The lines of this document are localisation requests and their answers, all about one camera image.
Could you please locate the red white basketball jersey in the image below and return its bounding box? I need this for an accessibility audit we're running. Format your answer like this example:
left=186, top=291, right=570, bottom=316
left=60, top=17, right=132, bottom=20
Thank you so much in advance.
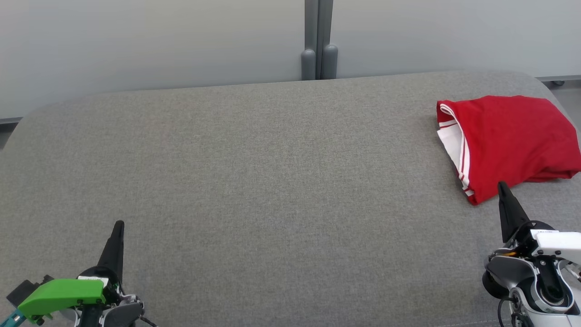
left=436, top=94, right=581, bottom=206

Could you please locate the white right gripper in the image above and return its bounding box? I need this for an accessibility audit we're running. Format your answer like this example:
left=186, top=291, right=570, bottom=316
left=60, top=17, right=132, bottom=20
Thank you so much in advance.
left=497, top=182, right=581, bottom=266

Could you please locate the grey partition post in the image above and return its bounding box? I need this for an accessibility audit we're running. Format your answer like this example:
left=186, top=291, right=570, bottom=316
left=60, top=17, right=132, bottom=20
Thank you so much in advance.
left=318, top=0, right=339, bottom=80
left=301, top=0, right=319, bottom=81

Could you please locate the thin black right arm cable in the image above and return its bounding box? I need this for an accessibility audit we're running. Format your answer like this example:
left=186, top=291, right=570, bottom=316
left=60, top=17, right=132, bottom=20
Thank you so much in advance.
left=497, top=297, right=522, bottom=327

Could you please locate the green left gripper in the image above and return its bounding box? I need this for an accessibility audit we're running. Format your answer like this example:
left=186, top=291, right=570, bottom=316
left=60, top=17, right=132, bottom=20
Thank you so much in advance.
left=7, top=221, right=125, bottom=324

